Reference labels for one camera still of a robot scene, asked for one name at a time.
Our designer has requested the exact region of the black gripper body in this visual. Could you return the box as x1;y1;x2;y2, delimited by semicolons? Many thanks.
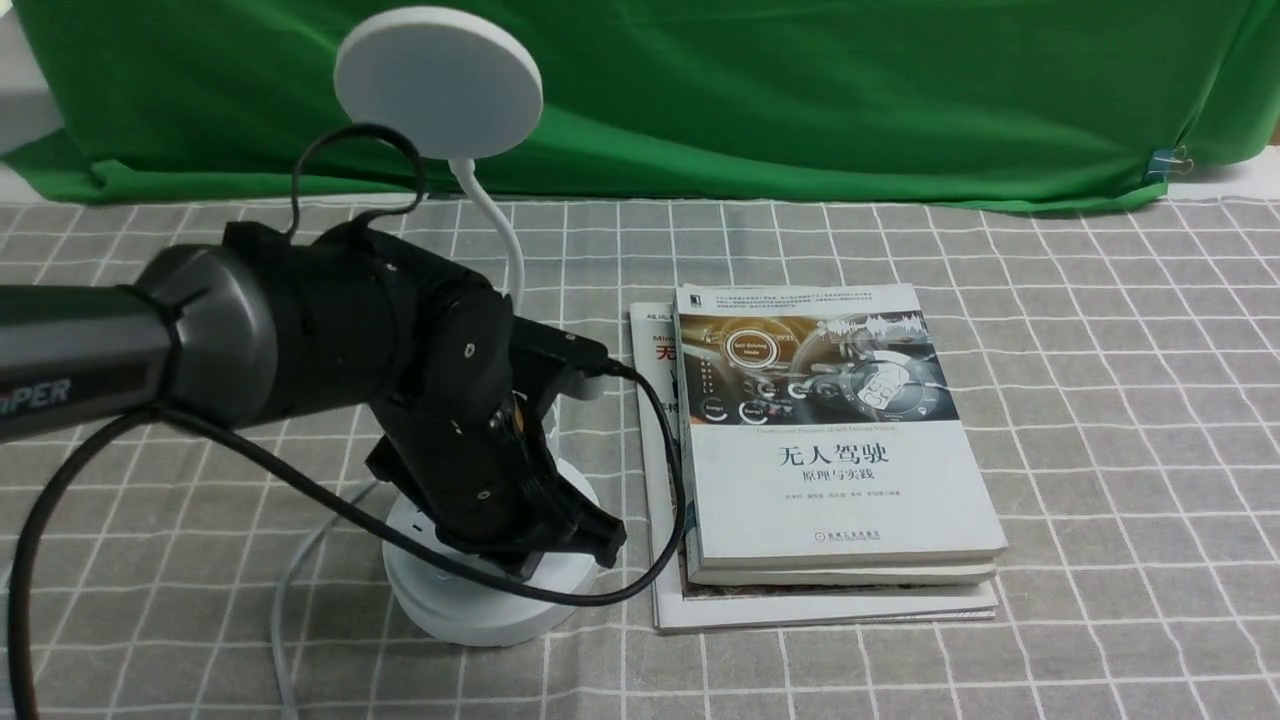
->
367;372;571;557

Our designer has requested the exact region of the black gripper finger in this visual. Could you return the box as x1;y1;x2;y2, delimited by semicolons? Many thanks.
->
488;550;547;583

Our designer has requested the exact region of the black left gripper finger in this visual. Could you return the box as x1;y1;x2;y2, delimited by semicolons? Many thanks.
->
548;492;628;569

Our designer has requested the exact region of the white desk lamp with base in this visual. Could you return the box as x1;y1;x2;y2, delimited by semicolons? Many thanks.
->
334;6;572;648

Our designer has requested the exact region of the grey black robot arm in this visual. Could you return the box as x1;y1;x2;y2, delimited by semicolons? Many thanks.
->
1;222;626;580

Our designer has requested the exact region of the white self-driving book on top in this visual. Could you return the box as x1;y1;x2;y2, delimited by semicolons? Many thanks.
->
673;284;1009;584

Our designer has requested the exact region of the middle white book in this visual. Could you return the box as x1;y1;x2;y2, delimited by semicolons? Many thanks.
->
686;469;1009;587

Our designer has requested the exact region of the green backdrop cloth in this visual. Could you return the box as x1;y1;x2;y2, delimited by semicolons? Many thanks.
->
4;1;1279;211

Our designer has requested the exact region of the grey checkered tablecloth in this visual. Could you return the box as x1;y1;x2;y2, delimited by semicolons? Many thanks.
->
1;199;1279;719

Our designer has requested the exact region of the blue binder clip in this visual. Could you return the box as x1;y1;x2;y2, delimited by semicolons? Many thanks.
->
1144;145;1196;184

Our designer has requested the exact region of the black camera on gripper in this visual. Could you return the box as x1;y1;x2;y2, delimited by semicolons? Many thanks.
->
509;316;612;415

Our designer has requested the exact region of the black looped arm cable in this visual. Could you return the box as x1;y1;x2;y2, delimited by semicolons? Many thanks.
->
289;124;429;243

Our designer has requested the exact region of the white lamp power cord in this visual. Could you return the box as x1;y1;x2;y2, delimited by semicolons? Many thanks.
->
271;480;381;720

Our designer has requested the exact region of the black camera cable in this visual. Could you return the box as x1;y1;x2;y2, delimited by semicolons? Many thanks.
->
6;360;689;720

